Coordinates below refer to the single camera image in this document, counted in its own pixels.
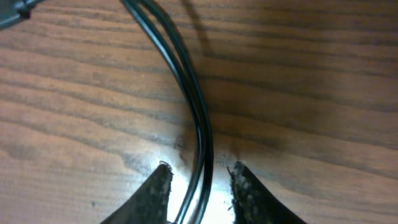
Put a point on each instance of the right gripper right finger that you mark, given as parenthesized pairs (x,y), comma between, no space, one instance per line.
(253,203)

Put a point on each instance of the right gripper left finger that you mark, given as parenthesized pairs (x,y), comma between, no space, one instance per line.
(149,203)

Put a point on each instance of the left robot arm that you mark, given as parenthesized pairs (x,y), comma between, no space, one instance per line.
(16,11)

